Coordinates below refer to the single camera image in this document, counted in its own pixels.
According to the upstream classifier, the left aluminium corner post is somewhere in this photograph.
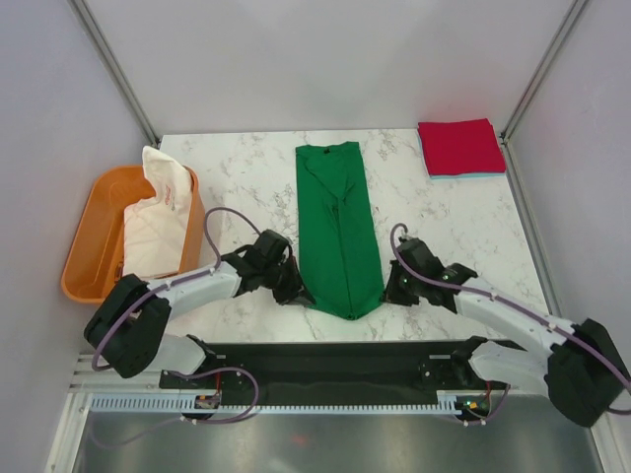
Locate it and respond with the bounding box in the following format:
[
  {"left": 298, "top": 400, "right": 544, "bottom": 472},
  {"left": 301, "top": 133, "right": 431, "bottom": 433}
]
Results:
[{"left": 68, "top": 0, "right": 162, "bottom": 147}]

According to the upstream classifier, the folded light blue t shirt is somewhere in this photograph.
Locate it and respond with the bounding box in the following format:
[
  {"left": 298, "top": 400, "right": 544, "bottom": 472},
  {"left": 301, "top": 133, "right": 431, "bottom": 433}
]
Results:
[{"left": 420, "top": 134, "right": 506, "bottom": 179}]

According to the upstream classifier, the white crumpled t shirt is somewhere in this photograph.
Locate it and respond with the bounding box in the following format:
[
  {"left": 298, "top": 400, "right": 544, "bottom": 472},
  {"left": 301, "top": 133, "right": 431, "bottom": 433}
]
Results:
[{"left": 123, "top": 146, "right": 192, "bottom": 279}]

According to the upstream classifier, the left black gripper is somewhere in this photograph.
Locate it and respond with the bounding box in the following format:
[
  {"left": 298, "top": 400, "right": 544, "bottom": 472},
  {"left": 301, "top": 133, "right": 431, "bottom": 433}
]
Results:
[{"left": 261, "top": 256, "right": 315, "bottom": 306}]

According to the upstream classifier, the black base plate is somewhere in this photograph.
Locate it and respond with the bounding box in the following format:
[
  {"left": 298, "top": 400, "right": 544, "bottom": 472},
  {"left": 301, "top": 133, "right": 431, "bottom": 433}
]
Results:
[{"left": 160, "top": 341, "right": 504, "bottom": 403}]

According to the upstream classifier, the right aluminium corner post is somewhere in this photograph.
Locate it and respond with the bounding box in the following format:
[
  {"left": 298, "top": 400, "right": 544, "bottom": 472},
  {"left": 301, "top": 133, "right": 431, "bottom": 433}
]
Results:
[{"left": 499, "top": 0, "right": 592, "bottom": 146}]

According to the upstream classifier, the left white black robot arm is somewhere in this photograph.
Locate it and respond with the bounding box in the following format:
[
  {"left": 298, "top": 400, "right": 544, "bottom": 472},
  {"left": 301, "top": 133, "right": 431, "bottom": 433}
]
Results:
[{"left": 84, "top": 230, "right": 316, "bottom": 387}]

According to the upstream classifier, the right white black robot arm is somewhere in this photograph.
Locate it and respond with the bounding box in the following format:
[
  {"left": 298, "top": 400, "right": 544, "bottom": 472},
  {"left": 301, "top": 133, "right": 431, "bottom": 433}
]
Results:
[{"left": 385, "top": 236, "right": 630, "bottom": 427}]

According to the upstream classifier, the white slotted cable duct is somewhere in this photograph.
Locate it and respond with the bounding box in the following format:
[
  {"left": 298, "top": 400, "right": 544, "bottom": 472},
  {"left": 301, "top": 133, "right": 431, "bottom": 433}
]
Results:
[{"left": 89, "top": 393, "right": 461, "bottom": 416}]

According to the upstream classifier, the green t shirt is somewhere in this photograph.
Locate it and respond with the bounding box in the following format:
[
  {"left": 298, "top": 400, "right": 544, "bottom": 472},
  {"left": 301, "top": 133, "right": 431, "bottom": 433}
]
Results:
[{"left": 295, "top": 142, "right": 385, "bottom": 320}]

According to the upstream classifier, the aluminium frame rail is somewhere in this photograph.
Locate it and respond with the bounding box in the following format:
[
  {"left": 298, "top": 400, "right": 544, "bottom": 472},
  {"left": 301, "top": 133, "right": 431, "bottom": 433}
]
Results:
[{"left": 68, "top": 355, "right": 161, "bottom": 393}]

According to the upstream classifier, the folded red t shirt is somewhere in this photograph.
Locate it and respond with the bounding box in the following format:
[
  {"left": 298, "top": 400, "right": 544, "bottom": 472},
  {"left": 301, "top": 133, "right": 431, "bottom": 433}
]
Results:
[{"left": 417, "top": 118, "right": 506, "bottom": 177}]

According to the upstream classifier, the aluminium corner post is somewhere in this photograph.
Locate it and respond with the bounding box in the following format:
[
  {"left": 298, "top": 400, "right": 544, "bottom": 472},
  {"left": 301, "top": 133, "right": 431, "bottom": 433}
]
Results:
[
  {"left": 68, "top": 0, "right": 162, "bottom": 147},
  {"left": 499, "top": 0, "right": 592, "bottom": 146}
]

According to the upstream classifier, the orange plastic basket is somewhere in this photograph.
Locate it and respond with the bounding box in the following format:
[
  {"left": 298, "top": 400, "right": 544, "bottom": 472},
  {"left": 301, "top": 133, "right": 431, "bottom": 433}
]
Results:
[{"left": 60, "top": 165, "right": 207, "bottom": 303}]

